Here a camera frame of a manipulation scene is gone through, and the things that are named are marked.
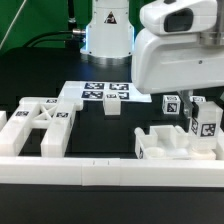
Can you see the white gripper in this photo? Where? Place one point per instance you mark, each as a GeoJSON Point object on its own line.
{"type": "Point", "coordinates": [181, 47]}

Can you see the white chair seat part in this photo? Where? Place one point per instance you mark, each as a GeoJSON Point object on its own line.
{"type": "Point", "coordinates": [167, 142]}

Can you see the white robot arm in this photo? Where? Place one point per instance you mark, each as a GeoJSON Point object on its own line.
{"type": "Point", "coordinates": [110, 37]}

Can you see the white cube far marker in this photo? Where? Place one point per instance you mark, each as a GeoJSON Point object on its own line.
{"type": "Point", "coordinates": [197, 99]}

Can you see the white cube marker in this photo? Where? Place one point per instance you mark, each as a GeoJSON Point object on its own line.
{"type": "Point", "coordinates": [171, 104]}
{"type": "Point", "coordinates": [197, 99]}

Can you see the white cube near marker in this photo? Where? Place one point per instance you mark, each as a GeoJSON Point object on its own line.
{"type": "Point", "coordinates": [171, 104]}

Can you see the white right fence bar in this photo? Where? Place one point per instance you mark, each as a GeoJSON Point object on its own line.
{"type": "Point", "coordinates": [220, 146]}

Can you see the white fence bar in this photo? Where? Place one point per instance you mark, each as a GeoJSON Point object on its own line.
{"type": "Point", "coordinates": [112, 172]}
{"type": "Point", "coordinates": [220, 146]}

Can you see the white front fence bar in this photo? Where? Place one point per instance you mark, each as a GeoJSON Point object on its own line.
{"type": "Point", "coordinates": [112, 172]}

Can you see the white left fence block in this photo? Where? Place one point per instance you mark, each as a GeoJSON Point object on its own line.
{"type": "Point", "coordinates": [3, 119]}

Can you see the white diagonal rod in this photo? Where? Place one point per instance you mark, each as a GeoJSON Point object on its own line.
{"type": "Point", "coordinates": [20, 9]}

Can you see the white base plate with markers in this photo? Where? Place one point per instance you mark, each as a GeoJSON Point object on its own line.
{"type": "Point", "coordinates": [94, 91]}

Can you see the black cable connector post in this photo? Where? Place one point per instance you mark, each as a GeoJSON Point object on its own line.
{"type": "Point", "coordinates": [77, 35]}

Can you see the white chair back frame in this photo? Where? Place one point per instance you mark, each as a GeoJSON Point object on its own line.
{"type": "Point", "coordinates": [55, 115]}

